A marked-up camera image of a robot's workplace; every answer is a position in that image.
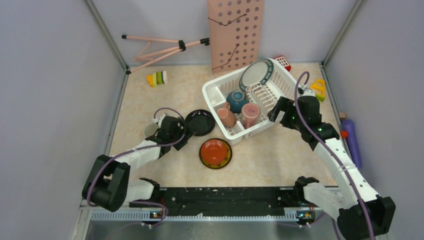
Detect light green mug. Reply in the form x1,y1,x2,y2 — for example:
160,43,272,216
143,122,160,138

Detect black small plate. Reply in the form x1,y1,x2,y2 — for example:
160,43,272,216
185,109,216,137

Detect pink glass mug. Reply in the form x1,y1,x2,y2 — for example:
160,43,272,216
241,103,261,129

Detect white plate green rim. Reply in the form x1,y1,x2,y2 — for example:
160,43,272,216
239,58,274,92

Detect white plastic dish rack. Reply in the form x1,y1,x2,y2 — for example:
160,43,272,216
202,58,297,145

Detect red bowl yellow rim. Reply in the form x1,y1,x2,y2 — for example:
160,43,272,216
198,138,233,170

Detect orange dotted mug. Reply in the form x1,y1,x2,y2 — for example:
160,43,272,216
217,102,237,129

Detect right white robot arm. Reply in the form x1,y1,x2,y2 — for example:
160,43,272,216
267,96,396,240

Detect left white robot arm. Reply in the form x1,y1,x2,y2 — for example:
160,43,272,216
82,115,192,212

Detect yellow green toy block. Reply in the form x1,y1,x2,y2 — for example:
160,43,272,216
310,79,326,102

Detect red toy basket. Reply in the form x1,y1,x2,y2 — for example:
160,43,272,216
273,55,292,72

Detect stacked coloured toy blocks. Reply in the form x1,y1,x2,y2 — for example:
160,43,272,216
146,71,168,88

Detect pink tripod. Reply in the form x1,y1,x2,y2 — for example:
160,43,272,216
121,34,211,75

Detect pink perforated board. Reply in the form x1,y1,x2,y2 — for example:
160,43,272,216
207,0,264,74

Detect purple handle tool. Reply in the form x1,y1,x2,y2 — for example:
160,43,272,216
341,119,362,169

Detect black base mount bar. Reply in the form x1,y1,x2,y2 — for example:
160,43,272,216
150,187,307,217

